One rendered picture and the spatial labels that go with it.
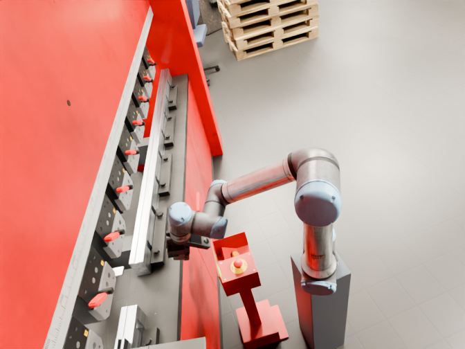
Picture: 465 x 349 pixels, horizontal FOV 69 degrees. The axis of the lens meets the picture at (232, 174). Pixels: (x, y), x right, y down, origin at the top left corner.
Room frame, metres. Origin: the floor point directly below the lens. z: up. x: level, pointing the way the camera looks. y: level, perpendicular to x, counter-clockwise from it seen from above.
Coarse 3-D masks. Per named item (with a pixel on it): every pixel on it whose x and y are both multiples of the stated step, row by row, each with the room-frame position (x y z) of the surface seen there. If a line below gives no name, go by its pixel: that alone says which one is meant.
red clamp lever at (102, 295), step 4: (104, 288) 0.54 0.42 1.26; (108, 288) 0.53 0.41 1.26; (112, 288) 0.53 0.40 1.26; (100, 292) 0.53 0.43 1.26; (104, 292) 0.52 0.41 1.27; (108, 292) 0.52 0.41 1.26; (112, 292) 0.52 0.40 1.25; (96, 296) 0.49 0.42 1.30; (100, 296) 0.49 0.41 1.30; (104, 296) 0.50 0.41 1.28; (92, 300) 0.48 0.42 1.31; (96, 300) 0.48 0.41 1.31; (100, 300) 0.48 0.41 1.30; (92, 304) 0.47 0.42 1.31; (96, 304) 0.46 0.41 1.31
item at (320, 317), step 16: (336, 288) 0.63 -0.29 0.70; (304, 304) 0.68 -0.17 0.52; (320, 304) 0.62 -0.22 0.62; (336, 304) 0.63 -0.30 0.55; (304, 320) 0.70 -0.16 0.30; (320, 320) 0.62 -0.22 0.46; (336, 320) 0.63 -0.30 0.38; (304, 336) 0.73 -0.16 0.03; (320, 336) 0.62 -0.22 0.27; (336, 336) 0.64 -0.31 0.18
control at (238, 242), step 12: (216, 240) 0.94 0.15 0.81; (228, 240) 0.94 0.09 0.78; (240, 240) 0.94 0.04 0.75; (216, 252) 0.94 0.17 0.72; (228, 252) 0.91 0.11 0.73; (240, 252) 0.92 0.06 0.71; (216, 264) 0.80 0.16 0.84; (228, 264) 0.82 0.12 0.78; (252, 264) 0.79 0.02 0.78; (228, 276) 0.76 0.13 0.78; (240, 276) 0.75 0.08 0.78; (252, 276) 0.75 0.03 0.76; (228, 288) 0.74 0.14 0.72; (240, 288) 0.74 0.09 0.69; (252, 288) 0.75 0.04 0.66
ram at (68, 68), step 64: (0, 0) 0.91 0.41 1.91; (64, 0) 1.24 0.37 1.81; (128, 0) 2.01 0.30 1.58; (0, 64) 0.77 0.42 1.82; (64, 64) 1.03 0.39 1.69; (128, 64) 1.58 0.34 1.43; (0, 128) 0.65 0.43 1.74; (64, 128) 0.84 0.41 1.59; (0, 192) 0.54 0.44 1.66; (64, 192) 0.68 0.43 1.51; (0, 256) 0.43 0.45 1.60; (64, 256) 0.54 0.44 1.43; (0, 320) 0.34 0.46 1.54; (64, 320) 0.41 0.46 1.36
